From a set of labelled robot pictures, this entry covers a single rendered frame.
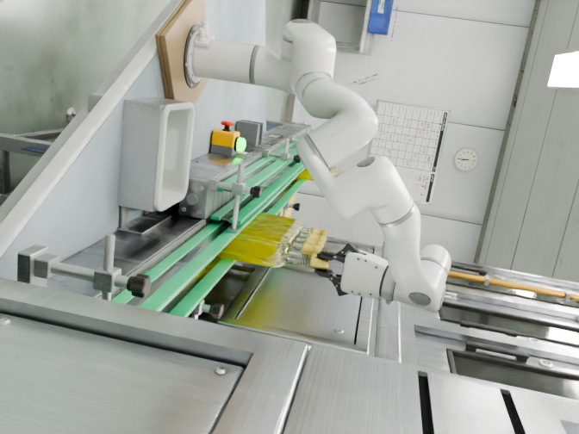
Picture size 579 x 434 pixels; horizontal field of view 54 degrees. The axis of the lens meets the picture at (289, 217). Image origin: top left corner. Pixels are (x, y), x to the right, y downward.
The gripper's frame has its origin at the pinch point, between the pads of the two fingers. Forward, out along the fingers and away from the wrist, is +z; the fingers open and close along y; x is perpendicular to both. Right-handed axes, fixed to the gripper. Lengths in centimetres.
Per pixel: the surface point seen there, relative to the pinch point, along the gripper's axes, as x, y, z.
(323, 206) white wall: -562, -128, 201
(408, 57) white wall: -581, 74, 131
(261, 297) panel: 2.7, -12.5, 14.3
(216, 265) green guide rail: 13.6, -3.1, 22.0
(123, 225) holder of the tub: 30.7, 6.9, 36.1
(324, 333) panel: 10.7, -12.4, -6.1
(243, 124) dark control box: -52, 23, 56
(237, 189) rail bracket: 9.3, 15.1, 21.3
